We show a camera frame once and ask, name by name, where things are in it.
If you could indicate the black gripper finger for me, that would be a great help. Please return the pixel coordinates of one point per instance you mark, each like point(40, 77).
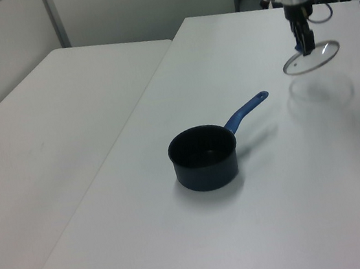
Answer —
point(296, 34)
point(308, 38)

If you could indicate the dark blue saucepan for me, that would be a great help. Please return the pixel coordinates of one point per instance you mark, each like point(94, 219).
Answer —
point(208, 175)

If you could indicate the glass lid with blue knob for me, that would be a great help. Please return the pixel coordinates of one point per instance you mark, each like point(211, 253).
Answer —
point(321, 55)

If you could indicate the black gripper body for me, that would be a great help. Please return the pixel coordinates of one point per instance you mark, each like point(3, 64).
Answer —
point(298, 12)

